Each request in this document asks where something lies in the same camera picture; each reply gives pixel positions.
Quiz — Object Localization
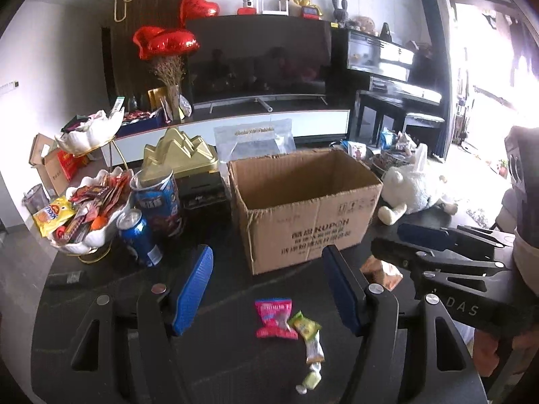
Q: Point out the open brown cardboard box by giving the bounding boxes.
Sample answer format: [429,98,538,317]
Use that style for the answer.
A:
[28,133,58,166]

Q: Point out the small red heart balloon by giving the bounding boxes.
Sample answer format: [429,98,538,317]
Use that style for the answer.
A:
[180,0,220,20]

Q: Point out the white rack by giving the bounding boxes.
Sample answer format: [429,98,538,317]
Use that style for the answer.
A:
[260,0,289,16]

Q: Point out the yellow green snack packet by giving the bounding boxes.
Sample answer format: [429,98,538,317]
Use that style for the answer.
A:
[288,310,322,341]

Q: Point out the clear plastic bin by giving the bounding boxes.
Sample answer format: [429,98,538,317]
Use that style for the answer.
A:
[23,184,50,215]

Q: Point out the tray of red packets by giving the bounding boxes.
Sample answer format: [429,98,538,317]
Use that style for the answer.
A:
[122,109,163,125]

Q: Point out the pile of red snack packets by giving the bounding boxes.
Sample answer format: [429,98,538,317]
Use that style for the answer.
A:
[63,172,132,245]

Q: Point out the brown plush toy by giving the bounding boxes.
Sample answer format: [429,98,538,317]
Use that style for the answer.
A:
[351,15,378,35]

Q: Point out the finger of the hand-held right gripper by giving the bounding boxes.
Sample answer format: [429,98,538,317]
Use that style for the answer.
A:
[371,237,508,281]
[397,222,516,258]

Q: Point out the grey bunny plush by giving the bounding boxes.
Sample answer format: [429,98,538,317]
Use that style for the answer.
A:
[330,0,350,24]

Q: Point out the gold bag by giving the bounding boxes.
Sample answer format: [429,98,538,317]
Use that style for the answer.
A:
[147,87,167,112]

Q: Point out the dark snack basket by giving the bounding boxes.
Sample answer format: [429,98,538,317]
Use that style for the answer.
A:
[370,149,416,178]

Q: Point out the orange triangular snack bag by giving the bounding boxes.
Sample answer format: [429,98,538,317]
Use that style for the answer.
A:
[360,256,404,291]

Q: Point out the blue soda can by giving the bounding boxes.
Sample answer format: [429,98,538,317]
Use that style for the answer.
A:
[116,208,163,267]

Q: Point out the large red heart balloon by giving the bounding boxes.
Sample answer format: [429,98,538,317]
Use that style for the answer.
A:
[133,26,200,61]

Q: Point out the white plush sheep tissue holder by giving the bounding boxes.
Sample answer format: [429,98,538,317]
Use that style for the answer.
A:
[378,163,459,225]

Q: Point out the black piano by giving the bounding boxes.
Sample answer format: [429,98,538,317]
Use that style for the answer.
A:
[332,29,448,157]

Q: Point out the pale green candy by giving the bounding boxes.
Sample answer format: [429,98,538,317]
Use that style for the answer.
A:
[295,366,323,395]

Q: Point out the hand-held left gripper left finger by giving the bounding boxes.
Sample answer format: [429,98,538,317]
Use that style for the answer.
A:
[69,244,214,404]

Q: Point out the gold mountain shaped box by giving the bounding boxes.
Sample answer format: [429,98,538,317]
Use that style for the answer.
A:
[140,127,220,178]

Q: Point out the small white brown snack packet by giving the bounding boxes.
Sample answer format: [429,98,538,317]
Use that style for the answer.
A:
[305,330,326,367]

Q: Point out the blue cylindrical snack tub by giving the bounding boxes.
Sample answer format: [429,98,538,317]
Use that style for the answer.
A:
[129,168,184,237]

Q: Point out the white shell tiered snack stand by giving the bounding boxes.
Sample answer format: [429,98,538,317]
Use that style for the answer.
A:
[50,109,136,264]

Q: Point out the white television cabinet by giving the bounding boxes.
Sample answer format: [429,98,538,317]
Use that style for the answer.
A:
[105,108,351,167]

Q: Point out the black television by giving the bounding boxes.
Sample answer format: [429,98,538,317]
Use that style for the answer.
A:
[185,14,334,111]

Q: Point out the red cardboard box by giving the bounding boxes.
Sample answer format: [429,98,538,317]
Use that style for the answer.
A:
[44,149,89,195]

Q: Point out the person's right hand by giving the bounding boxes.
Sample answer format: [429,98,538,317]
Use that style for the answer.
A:
[473,330,539,377]

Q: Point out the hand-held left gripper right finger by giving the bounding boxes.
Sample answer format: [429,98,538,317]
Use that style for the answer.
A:
[322,244,483,404]

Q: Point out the black piano bench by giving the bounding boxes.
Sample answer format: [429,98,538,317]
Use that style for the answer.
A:
[402,111,446,159]

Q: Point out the brown cardboard box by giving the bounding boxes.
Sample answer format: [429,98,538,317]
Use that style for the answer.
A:
[227,148,384,275]
[28,133,58,166]

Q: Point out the clear zip bag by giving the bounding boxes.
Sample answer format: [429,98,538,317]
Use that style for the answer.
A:
[213,118,296,166]

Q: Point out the pink snack packet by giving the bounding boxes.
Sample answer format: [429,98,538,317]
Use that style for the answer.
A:
[254,298,299,340]

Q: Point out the black remote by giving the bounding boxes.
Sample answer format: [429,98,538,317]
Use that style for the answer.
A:
[45,271,87,289]

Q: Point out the black gift box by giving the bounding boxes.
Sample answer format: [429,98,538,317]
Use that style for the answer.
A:
[176,172,230,212]

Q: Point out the dried flowers in vase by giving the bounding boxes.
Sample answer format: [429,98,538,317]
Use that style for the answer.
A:
[151,56,186,121]

